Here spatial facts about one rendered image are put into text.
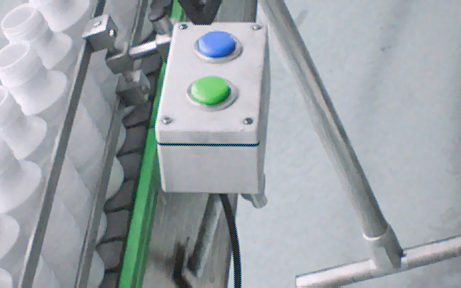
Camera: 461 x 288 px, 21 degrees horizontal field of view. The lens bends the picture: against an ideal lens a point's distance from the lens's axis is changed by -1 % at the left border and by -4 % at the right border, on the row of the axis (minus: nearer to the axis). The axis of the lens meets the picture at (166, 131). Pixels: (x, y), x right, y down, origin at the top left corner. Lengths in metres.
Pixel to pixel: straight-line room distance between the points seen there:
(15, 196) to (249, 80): 0.21
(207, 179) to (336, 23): 2.06
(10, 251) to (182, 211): 0.29
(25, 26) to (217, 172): 0.23
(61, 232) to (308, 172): 1.68
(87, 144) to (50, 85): 0.06
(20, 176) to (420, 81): 1.85
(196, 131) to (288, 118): 1.86
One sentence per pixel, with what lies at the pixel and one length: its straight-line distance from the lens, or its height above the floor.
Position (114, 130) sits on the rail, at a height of 1.04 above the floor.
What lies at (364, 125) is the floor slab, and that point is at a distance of 2.72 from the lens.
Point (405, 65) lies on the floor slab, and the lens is 2.83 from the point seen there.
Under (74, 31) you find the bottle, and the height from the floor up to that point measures 1.11.
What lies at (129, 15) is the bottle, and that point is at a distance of 1.31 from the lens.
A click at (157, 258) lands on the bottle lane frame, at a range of 1.12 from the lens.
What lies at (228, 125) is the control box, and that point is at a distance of 0.97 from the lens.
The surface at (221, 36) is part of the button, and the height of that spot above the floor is 1.12.
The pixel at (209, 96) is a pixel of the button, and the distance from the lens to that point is 0.99.
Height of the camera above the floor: 1.66
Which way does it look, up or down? 34 degrees down
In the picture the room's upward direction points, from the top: 30 degrees counter-clockwise
